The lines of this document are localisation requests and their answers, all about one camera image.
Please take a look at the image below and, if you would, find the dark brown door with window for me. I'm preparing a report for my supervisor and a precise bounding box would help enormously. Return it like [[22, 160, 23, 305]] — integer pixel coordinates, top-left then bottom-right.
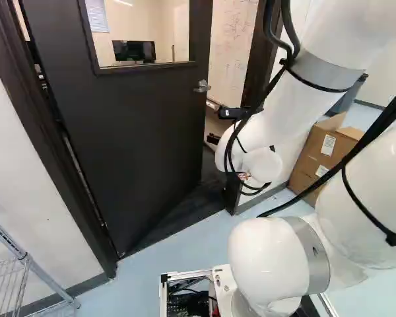
[[18, 0, 214, 262]]

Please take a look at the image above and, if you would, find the dark brown door frame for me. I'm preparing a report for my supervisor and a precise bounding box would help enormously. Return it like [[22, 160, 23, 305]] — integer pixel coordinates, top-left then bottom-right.
[[0, 0, 284, 280]]

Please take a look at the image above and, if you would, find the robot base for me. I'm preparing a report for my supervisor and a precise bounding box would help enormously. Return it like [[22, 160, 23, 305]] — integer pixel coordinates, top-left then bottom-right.
[[159, 264, 338, 317]]

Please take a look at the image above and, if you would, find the whiteboard with writing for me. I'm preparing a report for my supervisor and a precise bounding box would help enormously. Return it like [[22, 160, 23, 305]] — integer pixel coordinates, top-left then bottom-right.
[[207, 0, 259, 104]]

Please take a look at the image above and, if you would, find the closed cardboard box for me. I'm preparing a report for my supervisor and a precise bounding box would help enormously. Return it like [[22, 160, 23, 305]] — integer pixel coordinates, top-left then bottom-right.
[[288, 160, 333, 208]]

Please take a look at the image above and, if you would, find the black computer monitor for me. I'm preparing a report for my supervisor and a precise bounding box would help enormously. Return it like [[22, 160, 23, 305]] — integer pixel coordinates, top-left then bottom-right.
[[112, 40, 157, 65]]

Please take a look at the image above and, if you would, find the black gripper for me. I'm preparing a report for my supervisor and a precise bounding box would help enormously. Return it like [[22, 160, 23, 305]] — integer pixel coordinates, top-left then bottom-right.
[[217, 105, 252, 120]]

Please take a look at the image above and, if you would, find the open cardboard box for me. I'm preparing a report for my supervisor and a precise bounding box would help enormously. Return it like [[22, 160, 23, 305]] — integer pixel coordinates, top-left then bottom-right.
[[307, 111, 366, 173]]

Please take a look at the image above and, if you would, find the metal wire shelf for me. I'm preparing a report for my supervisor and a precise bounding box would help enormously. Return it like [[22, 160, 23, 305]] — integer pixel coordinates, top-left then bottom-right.
[[0, 211, 77, 317]]

